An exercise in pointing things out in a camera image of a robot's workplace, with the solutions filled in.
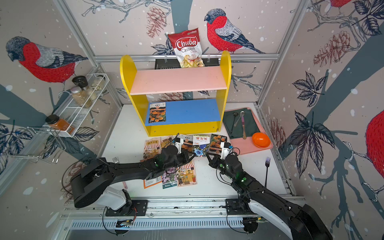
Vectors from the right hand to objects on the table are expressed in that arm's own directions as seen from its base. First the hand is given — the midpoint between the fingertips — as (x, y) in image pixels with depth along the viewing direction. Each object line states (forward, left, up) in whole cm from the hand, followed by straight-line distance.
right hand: (205, 154), depth 80 cm
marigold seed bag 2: (+16, -8, -12) cm, 21 cm away
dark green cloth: (+31, -26, -12) cm, 42 cm away
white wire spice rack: (+9, +68, +19) cm, 71 cm away
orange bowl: (+16, -37, -9) cm, 41 cm away
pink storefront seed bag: (+9, +34, -11) cm, 37 cm away
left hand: (0, +3, +1) cm, 3 cm away
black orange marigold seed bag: (+15, +11, -10) cm, 21 cm away
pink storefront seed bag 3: (-8, +10, -11) cm, 17 cm away
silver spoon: (+41, -29, -11) cm, 51 cm away
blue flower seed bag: (+6, +2, -2) cm, 7 cm away
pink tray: (+14, -26, -14) cm, 33 cm away
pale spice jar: (+31, +63, +24) cm, 74 cm away
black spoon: (+40, -23, -12) cm, 48 cm away
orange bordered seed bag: (-12, +31, -11) cm, 35 cm away
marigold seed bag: (+28, +32, +2) cm, 42 cm away
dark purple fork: (+1, -38, -12) cm, 40 cm away
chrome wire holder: (-6, +73, +17) cm, 75 cm away
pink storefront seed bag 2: (+14, +27, -11) cm, 32 cm away
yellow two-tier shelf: (+55, +23, -13) cm, 61 cm away
